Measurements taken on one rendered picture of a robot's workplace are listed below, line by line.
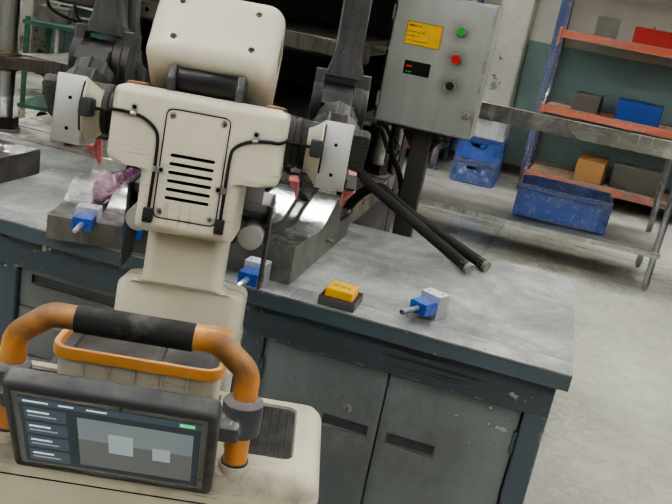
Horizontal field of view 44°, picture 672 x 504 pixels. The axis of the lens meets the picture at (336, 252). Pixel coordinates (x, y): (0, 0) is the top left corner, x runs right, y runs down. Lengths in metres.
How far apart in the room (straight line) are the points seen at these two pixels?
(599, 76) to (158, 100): 7.24
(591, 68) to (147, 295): 7.19
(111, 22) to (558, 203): 4.28
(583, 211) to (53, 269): 4.03
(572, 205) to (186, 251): 4.30
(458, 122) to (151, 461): 1.72
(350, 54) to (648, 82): 6.96
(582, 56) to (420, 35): 5.87
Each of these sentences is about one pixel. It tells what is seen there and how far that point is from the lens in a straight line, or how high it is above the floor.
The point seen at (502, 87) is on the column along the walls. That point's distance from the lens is 8.15.
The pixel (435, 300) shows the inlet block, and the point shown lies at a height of 0.84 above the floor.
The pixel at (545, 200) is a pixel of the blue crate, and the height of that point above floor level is 0.39.
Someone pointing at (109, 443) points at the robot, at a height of 0.86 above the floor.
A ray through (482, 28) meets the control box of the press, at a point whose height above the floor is 1.40.
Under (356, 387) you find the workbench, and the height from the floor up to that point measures 0.61.
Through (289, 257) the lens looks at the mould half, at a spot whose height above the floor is 0.86.
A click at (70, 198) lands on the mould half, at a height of 0.86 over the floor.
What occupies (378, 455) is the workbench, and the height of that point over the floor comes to 0.47.
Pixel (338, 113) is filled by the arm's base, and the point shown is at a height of 1.23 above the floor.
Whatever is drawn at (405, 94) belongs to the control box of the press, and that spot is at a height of 1.17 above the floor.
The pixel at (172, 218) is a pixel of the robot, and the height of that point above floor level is 1.04.
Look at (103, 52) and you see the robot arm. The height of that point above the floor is 1.26.
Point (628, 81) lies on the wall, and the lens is 8.37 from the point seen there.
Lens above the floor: 1.43
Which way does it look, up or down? 17 degrees down
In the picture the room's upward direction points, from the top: 11 degrees clockwise
